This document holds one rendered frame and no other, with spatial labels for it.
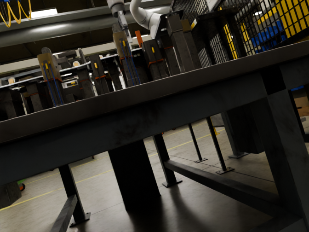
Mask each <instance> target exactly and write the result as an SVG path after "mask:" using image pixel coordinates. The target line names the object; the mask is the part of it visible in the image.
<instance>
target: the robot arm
mask: <svg viewBox="0 0 309 232"><path fill-rule="evenodd" d="M141 1H142V0H132V1H131V4H130V11H131V14H132V15H133V17H134V19H135V20H136V22H137V23H138V24H139V25H141V26H143V27H144V28H146V29H148V30H150V36H151V39H153V38H154V34H155V31H156V27H157V24H158V21H159V18H160V14H157V13H153V12H149V11H145V10H144V9H143V8H140V7H139V6H140V4H141ZM107 3H108V6H109V9H110V10H111V11H112V14H113V17H115V18H117V19H118V23H119V26H120V29H121V31H125V33H126V37H127V40H128V43H129V46H130V49H131V50H132V47H131V44H130V43H133V42H132V38H131V35H130V32H129V29H128V25H127V22H126V19H125V16H124V15H125V14H126V10H125V3H124V0H107ZM119 78H120V81H121V84H122V87H123V89H125V85H124V82H123V79H122V76H119Z"/></svg>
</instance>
